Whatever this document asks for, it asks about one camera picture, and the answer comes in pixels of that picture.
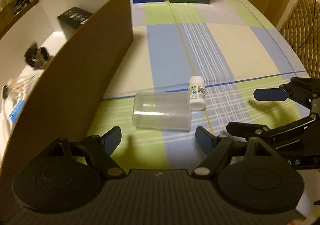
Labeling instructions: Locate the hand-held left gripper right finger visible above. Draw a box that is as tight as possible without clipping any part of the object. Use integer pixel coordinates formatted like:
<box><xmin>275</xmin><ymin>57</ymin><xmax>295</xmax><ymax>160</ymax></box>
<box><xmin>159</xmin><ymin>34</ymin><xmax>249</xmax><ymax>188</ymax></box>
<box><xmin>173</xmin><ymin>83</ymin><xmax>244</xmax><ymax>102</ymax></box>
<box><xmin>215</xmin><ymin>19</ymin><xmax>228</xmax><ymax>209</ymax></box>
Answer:
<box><xmin>191</xmin><ymin>126</ymin><xmax>272</xmax><ymax>179</ymax></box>

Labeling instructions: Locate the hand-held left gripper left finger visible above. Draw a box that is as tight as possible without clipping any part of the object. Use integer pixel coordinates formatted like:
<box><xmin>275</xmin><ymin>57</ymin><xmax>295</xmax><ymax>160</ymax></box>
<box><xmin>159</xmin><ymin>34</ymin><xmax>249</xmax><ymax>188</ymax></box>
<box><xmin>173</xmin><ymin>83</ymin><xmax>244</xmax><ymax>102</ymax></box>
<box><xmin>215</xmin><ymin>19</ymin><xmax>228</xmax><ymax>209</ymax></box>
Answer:
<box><xmin>46</xmin><ymin>126</ymin><xmax>125</xmax><ymax>179</ymax></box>

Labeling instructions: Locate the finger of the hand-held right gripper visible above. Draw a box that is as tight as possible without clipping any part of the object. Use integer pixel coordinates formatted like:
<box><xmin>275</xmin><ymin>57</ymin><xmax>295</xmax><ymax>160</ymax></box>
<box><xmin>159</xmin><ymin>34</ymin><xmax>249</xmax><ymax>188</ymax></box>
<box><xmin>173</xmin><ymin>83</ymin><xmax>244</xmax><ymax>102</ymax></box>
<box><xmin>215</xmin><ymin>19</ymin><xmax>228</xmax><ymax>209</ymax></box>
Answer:
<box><xmin>253</xmin><ymin>77</ymin><xmax>320</xmax><ymax>105</ymax></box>
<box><xmin>226</xmin><ymin>113</ymin><xmax>320</xmax><ymax>145</ymax></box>

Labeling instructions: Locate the white pill bottle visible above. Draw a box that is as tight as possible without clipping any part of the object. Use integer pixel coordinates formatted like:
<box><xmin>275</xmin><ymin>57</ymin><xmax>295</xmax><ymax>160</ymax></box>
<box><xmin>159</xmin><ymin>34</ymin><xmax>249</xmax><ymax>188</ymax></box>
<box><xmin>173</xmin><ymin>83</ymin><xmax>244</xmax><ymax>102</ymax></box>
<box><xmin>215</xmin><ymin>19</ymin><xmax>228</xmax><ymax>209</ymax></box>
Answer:
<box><xmin>187</xmin><ymin>75</ymin><xmax>207</xmax><ymax>111</ymax></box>

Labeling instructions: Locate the clear plastic container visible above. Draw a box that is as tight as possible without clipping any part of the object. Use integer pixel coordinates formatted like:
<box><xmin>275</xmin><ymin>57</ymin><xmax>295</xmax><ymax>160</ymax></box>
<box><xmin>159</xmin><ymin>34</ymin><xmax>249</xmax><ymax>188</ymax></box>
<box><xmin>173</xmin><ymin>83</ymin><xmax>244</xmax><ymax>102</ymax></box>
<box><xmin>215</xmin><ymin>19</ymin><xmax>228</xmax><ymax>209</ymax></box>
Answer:
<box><xmin>132</xmin><ymin>92</ymin><xmax>192</xmax><ymax>131</ymax></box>

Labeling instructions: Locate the brown cardboard box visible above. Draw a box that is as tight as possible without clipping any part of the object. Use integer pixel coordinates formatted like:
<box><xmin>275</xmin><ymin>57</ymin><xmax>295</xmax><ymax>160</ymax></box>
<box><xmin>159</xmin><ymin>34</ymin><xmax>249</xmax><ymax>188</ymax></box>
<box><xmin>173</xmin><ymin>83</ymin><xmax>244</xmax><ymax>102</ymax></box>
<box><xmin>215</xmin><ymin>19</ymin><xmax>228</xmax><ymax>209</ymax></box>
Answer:
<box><xmin>0</xmin><ymin>0</ymin><xmax>134</xmax><ymax>215</ymax></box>

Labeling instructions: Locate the blue toothpaste tube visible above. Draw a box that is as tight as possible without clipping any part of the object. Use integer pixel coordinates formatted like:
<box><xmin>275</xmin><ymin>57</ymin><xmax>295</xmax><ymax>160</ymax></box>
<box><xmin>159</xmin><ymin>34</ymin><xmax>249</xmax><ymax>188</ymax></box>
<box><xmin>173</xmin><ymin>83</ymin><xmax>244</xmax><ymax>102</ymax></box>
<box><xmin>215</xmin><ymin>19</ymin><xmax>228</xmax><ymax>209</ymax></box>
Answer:
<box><xmin>9</xmin><ymin>101</ymin><xmax>25</xmax><ymax>121</ymax></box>

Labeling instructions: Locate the bag of cotton swabs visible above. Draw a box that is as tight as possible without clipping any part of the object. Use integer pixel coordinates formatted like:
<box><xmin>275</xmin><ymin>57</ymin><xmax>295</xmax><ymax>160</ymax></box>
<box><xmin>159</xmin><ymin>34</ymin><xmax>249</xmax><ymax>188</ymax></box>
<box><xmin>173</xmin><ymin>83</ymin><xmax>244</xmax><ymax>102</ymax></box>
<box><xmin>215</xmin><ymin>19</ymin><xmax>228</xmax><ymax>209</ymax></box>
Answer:
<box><xmin>2</xmin><ymin>75</ymin><xmax>38</xmax><ymax>100</ymax></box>

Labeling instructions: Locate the brown hair scrunchie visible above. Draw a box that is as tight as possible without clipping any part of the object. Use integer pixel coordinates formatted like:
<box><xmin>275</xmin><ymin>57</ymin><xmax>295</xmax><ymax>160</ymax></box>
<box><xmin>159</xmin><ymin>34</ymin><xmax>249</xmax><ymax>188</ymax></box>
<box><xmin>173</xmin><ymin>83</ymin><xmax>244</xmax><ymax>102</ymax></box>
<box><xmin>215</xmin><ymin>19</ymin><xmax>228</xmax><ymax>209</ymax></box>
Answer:
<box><xmin>24</xmin><ymin>43</ymin><xmax>50</xmax><ymax>70</ymax></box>

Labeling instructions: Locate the black product box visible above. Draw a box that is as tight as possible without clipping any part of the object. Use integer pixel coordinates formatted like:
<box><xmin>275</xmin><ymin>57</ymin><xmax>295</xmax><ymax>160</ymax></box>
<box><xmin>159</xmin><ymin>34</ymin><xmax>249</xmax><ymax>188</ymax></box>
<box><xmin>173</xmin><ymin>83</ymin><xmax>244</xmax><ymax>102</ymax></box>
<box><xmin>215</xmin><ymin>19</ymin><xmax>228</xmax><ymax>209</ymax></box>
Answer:
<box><xmin>57</xmin><ymin>7</ymin><xmax>93</xmax><ymax>40</ymax></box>

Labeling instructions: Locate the plaid tablecloth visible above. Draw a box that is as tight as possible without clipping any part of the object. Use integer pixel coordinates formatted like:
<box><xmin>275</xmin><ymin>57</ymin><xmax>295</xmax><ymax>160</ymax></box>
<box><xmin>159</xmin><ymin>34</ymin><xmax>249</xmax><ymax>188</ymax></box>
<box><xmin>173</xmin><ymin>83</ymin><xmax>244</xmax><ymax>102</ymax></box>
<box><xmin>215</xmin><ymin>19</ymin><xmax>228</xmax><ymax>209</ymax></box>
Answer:
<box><xmin>75</xmin><ymin>0</ymin><xmax>315</xmax><ymax>215</ymax></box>

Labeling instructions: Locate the quilted chair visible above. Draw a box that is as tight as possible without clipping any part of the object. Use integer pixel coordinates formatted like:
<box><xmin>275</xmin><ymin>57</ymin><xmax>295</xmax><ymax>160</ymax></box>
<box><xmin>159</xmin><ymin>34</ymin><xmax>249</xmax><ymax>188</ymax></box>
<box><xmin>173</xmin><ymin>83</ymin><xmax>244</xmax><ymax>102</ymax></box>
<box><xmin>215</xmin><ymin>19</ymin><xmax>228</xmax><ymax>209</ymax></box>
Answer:
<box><xmin>279</xmin><ymin>0</ymin><xmax>320</xmax><ymax>79</ymax></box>

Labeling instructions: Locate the gold cardboard box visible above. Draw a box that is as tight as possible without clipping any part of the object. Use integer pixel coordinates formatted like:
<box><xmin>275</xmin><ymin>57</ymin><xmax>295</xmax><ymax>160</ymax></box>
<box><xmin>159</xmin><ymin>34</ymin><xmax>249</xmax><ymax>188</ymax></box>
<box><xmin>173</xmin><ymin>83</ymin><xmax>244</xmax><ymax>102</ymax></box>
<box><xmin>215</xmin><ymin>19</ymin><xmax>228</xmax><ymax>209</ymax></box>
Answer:
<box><xmin>0</xmin><ymin>6</ymin><xmax>15</xmax><ymax>32</ymax></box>

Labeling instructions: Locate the black striped bag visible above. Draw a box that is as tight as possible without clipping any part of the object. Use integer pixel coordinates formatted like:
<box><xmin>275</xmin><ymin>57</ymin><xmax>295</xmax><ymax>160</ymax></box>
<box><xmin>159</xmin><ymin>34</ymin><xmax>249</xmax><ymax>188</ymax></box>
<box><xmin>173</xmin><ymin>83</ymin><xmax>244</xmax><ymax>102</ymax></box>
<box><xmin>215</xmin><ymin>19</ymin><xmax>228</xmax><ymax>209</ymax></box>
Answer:
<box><xmin>11</xmin><ymin>0</ymin><xmax>29</xmax><ymax>14</ymax></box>

